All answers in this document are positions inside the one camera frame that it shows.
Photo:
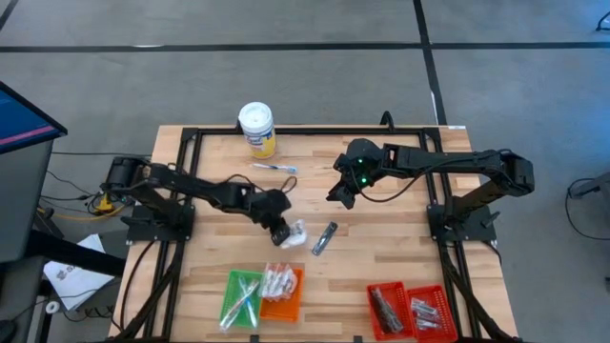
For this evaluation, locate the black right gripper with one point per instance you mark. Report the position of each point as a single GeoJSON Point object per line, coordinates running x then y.
{"type": "Point", "coordinates": [359, 162]}

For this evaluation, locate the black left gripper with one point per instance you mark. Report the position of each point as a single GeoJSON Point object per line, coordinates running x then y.
{"type": "Point", "coordinates": [269, 207]}

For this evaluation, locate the cotton pads bag black script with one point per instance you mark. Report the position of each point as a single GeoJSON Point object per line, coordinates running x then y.
{"type": "Point", "coordinates": [281, 281]}
{"type": "Point", "coordinates": [291, 283]}
{"type": "Point", "coordinates": [296, 234]}

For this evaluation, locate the blue white toothbrush clear bag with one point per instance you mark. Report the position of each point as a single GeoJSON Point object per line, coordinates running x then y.
{"type": "Point", "coordinates": [274, 167]}
{"type": "Point", "coordinates": [249, 305]}

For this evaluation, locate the orange plastic slotted basket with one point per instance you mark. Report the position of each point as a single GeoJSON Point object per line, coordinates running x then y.
{"type": "Point", "coordinates": [286, 309]}

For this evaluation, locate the green plastic slotted basket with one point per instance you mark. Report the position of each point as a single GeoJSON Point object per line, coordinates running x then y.
{"type": "Point", "coordinates": [231, 295]}

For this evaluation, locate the pink toothbrush clear bag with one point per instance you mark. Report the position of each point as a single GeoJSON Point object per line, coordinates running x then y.
{"type": "Point", "coordinates": [236, 309]}

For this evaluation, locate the long silver tool clear bag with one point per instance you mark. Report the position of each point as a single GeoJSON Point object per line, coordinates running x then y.
{"type": "Point", "coordinates": [391, 319]}

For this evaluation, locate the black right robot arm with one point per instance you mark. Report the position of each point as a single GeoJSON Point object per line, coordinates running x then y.
{"type": "Point", "coordinates": [457, 164]}

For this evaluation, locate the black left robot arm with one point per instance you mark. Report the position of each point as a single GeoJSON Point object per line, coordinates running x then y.
{"type": "Point", "coordinates": [190, 188]}

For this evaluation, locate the black table edge hook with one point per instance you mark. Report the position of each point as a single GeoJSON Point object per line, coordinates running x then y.
{"type": "Point", "coordinates": [387, 113]}

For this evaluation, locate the black table edge clamp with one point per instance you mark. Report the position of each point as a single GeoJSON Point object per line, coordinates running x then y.
{"type": "Point", "coordinates": [255, 339]}
{"type": "Point", "coordinates": [358, 339]}

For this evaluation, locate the white yellow wipes canister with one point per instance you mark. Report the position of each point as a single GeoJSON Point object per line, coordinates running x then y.
{"type": "Point", "coordinates": [257, 124]}

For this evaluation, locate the red plastic slotted basket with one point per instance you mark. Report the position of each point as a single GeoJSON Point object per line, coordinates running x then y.
{"type": "Point", "coordinates": [448, 305]}
{"type": "Point", "coordinates": [376, 324]}

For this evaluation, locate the black desk bar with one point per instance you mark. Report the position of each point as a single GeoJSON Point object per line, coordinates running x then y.
{"type": "Point", "coordinates": [71, 252]}

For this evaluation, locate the white paper sheet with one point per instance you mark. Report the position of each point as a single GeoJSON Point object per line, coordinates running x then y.
{"type": "Point", "coordinates": [71, 290]}

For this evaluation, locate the white tape roll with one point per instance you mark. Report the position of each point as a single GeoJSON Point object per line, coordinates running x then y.
{"type": "Point", "coordinates": [47, 307]}

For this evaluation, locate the grey floor object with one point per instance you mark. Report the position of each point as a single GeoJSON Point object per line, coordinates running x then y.
{"type": "Point", "coordinates": [595, 186]}

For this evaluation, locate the grey cabinet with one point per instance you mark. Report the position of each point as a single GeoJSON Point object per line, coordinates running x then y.
{"type": "Point", "coordinates": [24, 200]}

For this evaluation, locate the monitor with blue screen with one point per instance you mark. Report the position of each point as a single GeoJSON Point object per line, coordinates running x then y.
{"type": "Point", "coordinates": [19, 119]}

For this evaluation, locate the black floor object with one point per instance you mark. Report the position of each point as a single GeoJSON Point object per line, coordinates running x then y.
{"type": "Point", "coordinates": [604, 21]}

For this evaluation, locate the black aluminium table frame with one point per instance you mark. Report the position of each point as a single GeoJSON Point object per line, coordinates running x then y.
{"type": "Point", "coordinates": [333, 130]}

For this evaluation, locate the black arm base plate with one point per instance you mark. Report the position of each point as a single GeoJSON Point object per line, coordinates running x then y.
{"type": "Point", "coordinates": [476, 228]}
{"type": "Point", "coordinates": [143, 233]}

